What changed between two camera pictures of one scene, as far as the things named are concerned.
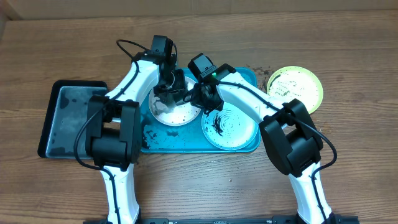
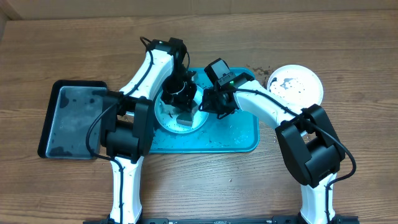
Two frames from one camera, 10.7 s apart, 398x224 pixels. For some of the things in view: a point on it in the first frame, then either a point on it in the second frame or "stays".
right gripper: [198, 102] stays
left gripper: [179, 84] stays
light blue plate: [229, 128] → [166, 115]
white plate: [168, 111] → [296, 86]
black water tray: [67, 112] stays
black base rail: [336, 219] stays
